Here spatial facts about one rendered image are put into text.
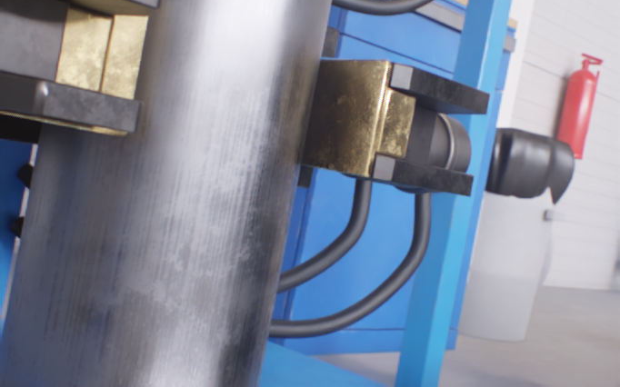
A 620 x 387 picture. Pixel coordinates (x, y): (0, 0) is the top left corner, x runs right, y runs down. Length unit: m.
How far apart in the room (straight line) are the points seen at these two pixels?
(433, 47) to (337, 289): 0.65
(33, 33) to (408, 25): 1.78
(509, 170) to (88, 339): 2.34
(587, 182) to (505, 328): 2.98
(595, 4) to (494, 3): 4.01
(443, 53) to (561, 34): 3.05
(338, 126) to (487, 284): 2.26
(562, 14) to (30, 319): 4.87
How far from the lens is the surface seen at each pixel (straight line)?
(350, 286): 2.29
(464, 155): 1.22
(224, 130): 0.70
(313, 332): 1.18
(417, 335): 1.79
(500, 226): 3.01
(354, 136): 0.77
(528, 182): 3.00
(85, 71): 0.65
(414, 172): 0.78
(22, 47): 0.61
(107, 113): 0.56
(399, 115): 0.77
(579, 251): 6.03
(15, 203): 1.17
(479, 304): 3.03
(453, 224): 1.76
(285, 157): 0.74
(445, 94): 0.80
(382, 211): 2.33
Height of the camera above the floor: 0.43
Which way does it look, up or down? 1 degrees down
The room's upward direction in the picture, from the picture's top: 11 degrees clockwise
